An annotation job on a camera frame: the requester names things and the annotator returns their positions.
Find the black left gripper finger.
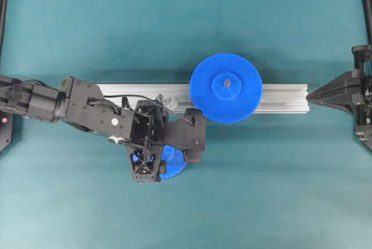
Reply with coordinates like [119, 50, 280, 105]
[307, 71, 356, 115]

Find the black camera cable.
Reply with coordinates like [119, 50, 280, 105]
[103, 94, 194, 123]

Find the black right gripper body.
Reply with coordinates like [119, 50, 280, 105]
[60, 77, 169, 149]

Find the silver aluminium extrusion rail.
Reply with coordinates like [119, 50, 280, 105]
[98, 84, 310, 114]

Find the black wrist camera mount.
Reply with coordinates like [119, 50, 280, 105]
[126, 145, 167, 183]

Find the black frame rail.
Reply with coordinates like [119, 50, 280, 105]
[0, 0, 12, 58]

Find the large blue gear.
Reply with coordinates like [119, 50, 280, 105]
[189, 53, 263, 124]

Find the small blue gear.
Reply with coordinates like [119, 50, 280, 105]
[160, 145, 187, 180]

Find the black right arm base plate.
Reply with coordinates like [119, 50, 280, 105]
[0, 111, 14, 152]

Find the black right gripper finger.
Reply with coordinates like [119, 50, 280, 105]
[162, 132, 206, 164]
[163, 108, 206, 136]

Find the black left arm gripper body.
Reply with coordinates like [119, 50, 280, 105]
[352, 45, 371, 143]

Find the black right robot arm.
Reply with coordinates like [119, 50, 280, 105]
[1, 76, 206, 151]

